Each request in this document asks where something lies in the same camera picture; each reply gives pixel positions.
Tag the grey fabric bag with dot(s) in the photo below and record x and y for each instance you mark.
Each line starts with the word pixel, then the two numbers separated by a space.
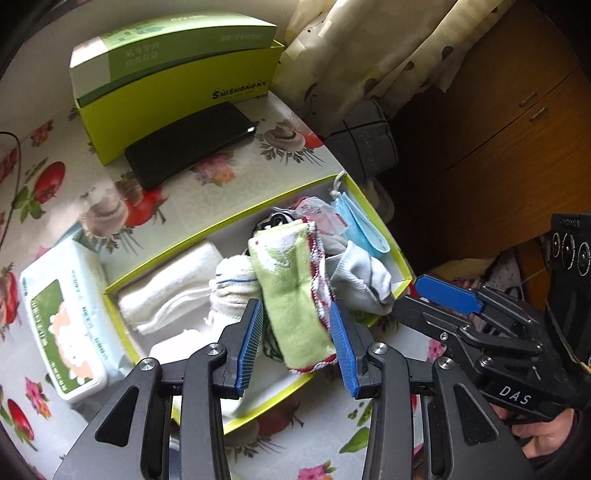
pixel 364 138

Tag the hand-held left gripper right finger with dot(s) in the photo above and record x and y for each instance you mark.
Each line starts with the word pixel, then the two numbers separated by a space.
pixel 345 350

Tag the red white plastic packet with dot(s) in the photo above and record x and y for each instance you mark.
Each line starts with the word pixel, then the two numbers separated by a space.
pixel 318 214

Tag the wet wipes pack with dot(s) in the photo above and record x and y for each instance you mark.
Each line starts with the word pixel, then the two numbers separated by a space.
pixel 64 323

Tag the lime green cardboard box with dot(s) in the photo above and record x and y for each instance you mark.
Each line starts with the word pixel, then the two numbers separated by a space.
pixel 184 101

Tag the black phone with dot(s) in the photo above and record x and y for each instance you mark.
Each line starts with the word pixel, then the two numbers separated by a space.
pixel 184 143

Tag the white and green box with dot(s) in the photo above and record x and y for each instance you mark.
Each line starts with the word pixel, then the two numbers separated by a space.
pixel 161 46

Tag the blue face mask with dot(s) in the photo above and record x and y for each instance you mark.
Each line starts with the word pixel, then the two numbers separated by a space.
pixel 364 230

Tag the green towel with pink trim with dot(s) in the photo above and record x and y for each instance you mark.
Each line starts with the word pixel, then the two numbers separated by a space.
pixel 291 295

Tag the spotted cream curtain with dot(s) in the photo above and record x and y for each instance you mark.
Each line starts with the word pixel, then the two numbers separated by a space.
pixel 369 46

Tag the white towel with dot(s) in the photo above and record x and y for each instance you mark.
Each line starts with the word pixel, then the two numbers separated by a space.
pixel 171 295

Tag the grey work glove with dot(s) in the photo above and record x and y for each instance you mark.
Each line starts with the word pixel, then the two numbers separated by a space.
pixel 364 277

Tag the yellow patterned cloth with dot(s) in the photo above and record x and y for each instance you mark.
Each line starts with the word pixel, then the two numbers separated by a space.
pixel 461 270

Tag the wooden cabinet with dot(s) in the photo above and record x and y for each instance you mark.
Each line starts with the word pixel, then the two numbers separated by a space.
pixel 508 161

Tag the person's right hand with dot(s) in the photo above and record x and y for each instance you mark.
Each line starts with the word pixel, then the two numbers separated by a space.
pixel 545 436

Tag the grey striped sock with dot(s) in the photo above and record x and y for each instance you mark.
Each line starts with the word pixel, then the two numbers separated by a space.
pixel 235 286

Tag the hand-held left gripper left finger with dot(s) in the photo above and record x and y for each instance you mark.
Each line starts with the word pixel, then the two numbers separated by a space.
pixel 247 350

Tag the black white striped sock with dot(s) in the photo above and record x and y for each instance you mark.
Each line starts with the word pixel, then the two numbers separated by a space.
pixel 272 220

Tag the floral plastic tablecloth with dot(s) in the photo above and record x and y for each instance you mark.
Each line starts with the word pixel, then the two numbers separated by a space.
pixel 69 203

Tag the lime cardboard tray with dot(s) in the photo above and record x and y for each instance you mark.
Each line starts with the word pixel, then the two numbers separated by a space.
pixel 221 230

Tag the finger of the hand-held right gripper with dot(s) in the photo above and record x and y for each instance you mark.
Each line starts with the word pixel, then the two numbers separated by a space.
pixel 450 295
pixel 425 318

